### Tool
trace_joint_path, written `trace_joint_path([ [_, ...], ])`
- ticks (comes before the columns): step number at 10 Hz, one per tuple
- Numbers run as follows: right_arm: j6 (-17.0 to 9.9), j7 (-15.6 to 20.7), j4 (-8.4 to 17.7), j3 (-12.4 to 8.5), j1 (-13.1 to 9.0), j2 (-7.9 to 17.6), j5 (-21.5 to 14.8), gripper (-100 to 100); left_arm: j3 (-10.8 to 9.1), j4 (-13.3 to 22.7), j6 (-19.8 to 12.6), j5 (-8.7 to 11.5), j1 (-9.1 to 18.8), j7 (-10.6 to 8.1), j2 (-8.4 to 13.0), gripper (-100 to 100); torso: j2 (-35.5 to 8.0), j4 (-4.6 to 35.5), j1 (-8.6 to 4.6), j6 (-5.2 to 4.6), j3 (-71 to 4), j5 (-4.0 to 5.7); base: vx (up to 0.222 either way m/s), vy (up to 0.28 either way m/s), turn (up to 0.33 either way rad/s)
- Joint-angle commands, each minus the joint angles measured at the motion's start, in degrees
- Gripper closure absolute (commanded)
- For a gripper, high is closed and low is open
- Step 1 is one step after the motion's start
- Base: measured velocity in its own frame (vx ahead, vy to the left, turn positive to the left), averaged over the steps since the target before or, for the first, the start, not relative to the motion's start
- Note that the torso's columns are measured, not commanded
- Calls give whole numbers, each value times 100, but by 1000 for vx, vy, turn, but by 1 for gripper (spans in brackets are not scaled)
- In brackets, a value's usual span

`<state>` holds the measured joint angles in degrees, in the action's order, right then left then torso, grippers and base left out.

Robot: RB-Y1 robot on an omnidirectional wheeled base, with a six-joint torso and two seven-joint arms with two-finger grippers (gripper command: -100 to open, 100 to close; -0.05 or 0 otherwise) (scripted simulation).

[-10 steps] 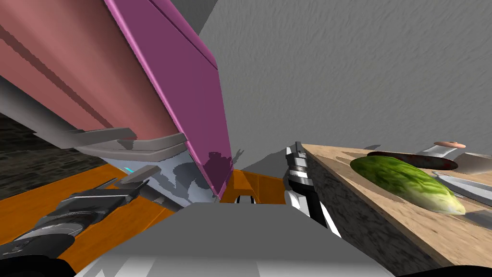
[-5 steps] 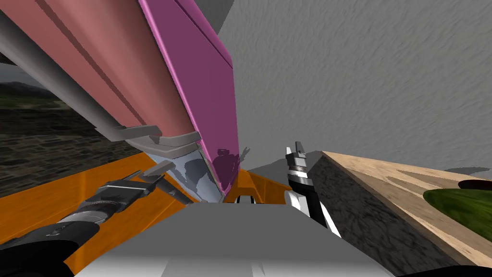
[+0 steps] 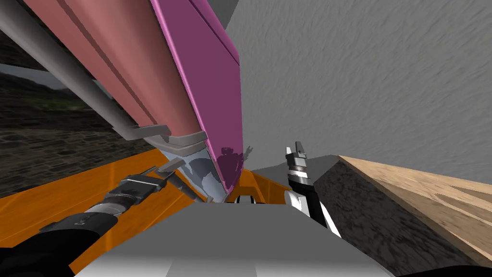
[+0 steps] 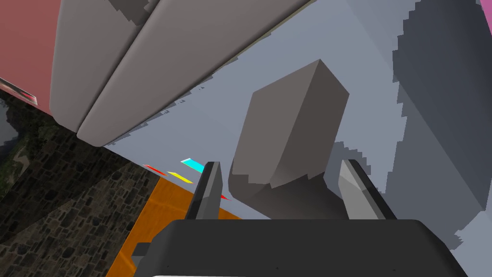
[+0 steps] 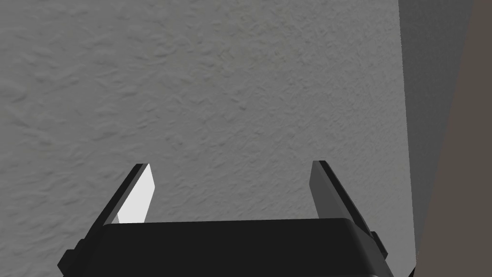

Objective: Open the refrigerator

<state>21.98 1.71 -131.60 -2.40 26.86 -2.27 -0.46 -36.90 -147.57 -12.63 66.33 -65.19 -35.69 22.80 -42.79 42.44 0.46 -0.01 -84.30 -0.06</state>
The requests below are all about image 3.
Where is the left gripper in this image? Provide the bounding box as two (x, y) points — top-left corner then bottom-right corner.
(113, 157), (205, 203)

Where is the wooden top dark cabinet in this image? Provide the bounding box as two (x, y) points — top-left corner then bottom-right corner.
(313, 154), (492, 276)

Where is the pink and magenta door leaf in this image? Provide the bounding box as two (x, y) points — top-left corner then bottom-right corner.
(21, 0), (245, 195)

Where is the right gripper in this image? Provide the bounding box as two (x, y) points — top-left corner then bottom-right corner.
(284, 141), (309, 168)

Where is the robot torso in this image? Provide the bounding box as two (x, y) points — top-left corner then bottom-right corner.
(74, 194), (396, 277)

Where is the silver door handle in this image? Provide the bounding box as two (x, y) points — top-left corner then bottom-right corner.
(148, 130), (228, 204)

